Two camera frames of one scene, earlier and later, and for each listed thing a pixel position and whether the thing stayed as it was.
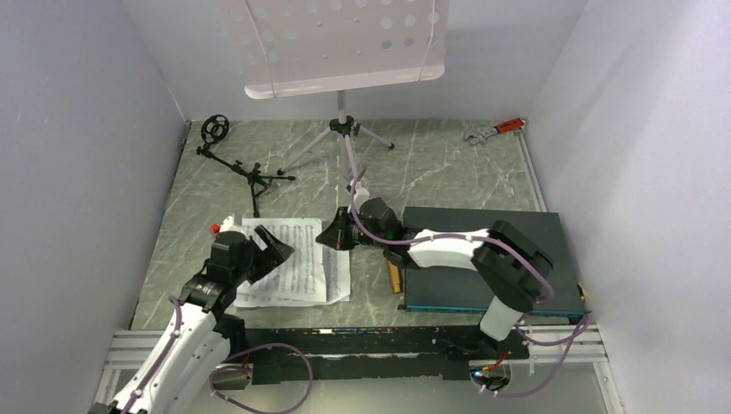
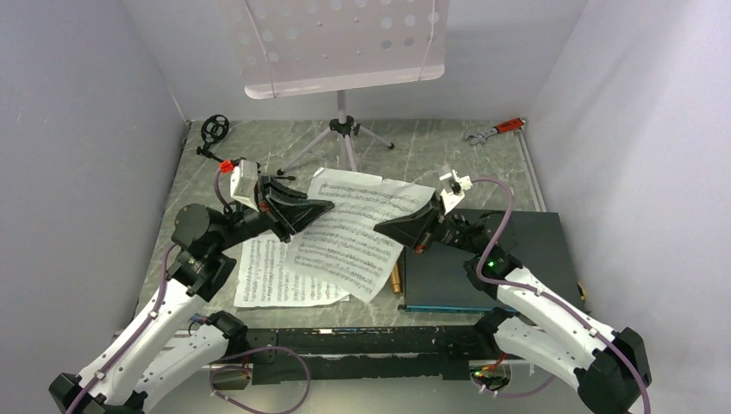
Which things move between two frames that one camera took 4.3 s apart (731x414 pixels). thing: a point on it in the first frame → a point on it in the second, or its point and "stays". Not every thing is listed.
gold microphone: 394,274 stays
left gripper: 269,259 → 289,212
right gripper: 336,234 → 418,230
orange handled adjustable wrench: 504,127 stays
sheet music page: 299,275 → 341,245
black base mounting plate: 311,354 stays
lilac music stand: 296,47 stays
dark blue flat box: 444,289 stays
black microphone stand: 214,129 stays
